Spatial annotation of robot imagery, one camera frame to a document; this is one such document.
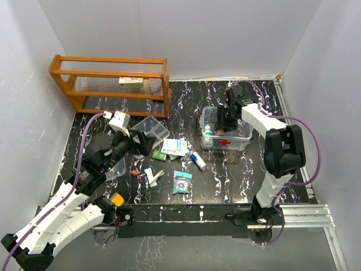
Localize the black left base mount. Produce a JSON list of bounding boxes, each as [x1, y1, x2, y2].
[[97, 207, 134, 227]]

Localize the green white medicine box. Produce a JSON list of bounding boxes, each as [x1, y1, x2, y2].
[[118, 77, 143, 89]]

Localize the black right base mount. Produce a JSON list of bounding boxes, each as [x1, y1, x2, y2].
[[224, 207, 281, 227]]

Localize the clear box lid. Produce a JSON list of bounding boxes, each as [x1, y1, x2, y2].
[[105, 158, 126, 181]]

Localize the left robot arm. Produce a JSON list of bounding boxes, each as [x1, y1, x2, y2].
[[1, 130, 156, 270]]

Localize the white blue medicine box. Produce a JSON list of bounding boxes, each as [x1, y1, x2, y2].
[[160, 138, 189, 156]]

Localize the aluminium frame rail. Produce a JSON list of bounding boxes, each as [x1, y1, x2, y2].
[[30, 206, 336, 231]]

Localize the brown medicine bottle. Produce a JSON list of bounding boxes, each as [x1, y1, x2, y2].
[[215, 128, 228, 136]]

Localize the orange wooden shelf rack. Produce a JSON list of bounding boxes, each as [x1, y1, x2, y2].
[[49, 55, 171, 118]]

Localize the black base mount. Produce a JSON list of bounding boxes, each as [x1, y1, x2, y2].
[[224, 207, 281, 227], [97, 207, 134, 227]]

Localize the clear divider tray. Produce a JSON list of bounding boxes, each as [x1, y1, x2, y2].
[[131, 116, 170, 149]]

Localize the clear first aid box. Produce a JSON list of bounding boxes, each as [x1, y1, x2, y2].
[[199, 106, 253, 151]]

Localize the teal bandage packet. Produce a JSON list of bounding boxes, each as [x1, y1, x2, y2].
[[173, 171, 192, 194]]

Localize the teal white sachet strips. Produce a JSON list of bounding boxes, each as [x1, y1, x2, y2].
[[144, 168, 164, 187]]

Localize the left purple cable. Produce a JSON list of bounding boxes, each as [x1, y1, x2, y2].
[[2, 112, 107, 271]]

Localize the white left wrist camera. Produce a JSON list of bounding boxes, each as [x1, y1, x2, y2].
[[104, 111, 130, 137]]

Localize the small orange cap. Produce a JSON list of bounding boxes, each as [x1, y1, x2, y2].
[[132, 169, 139, 176]]

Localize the small clear round jar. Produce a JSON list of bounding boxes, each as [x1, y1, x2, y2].
[[148, 78, 162, 93]]

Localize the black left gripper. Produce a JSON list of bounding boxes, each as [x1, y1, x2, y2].
[[102, 127, 156, 172]]

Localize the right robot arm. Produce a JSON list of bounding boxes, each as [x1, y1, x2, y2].
[[215, 86, 306, 224]]

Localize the white blue tube bottle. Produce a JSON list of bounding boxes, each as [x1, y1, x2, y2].
[[190, 151, 206, 171]]

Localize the small green box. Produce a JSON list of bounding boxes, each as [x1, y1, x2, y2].
[[152, 150, 167, 161]]

